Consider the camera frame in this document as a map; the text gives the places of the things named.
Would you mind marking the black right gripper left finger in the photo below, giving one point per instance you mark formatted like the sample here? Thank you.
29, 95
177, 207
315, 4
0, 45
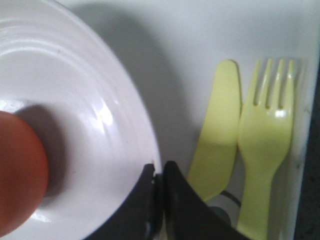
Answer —
140, 216

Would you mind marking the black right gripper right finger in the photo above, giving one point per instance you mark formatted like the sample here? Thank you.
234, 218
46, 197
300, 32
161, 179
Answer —
187, 217

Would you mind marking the whole orange fruit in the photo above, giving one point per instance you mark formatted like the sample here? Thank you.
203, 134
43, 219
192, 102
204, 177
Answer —
24, 172

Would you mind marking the beige round plate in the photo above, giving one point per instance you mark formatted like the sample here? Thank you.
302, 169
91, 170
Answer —
58, 75

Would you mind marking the white rectangular tray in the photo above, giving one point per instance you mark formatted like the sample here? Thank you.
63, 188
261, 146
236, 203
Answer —
171, 49

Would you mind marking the yellow-green plastic fork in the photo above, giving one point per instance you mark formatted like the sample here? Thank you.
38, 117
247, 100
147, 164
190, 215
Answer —
264, 139

